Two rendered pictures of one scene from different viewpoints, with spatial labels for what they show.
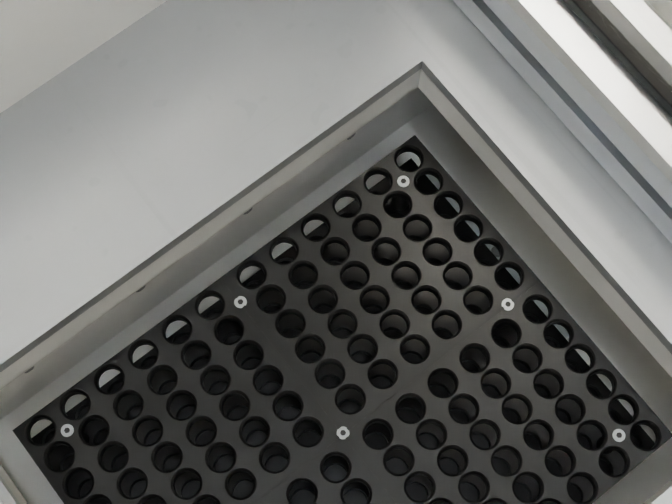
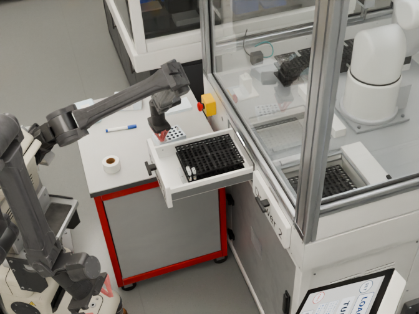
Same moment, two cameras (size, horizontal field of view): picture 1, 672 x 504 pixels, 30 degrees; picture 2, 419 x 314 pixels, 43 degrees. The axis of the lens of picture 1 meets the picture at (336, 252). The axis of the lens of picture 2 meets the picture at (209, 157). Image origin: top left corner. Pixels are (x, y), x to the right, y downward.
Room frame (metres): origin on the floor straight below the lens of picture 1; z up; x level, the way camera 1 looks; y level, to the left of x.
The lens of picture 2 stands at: (1.44, 0.12, 2.26)
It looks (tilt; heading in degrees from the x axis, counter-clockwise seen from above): 42 degrees down; 202
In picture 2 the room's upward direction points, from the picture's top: 3 degrees counter-clockwise
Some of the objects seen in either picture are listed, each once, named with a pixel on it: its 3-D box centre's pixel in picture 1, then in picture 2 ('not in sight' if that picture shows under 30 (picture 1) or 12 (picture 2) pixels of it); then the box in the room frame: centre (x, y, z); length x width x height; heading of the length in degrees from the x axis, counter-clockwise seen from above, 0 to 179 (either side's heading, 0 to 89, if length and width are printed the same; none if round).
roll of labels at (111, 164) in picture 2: not in sight; (111, 164); (0.09, -0.86, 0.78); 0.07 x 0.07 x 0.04
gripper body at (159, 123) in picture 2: not in sight; (158, 118); (-0.08, -0.71, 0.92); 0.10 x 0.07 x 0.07; 48
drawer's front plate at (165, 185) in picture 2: not in sight; (159, 172); (0.16, -0.61, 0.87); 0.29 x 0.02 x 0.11; 38
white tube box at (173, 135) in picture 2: not in sight; (169, 137); (-0.14, -0.70, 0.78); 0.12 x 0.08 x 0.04; 138
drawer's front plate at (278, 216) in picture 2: not in sight; (270, 207); (0.21, -0.16, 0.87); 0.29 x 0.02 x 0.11; 38
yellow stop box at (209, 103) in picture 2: not in sight; (207, 104); (-0.29, -0.57, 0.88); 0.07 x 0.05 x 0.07; 38
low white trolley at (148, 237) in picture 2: not in sight; (153, 189); (-0.17, -0.85, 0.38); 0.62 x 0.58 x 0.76; 38
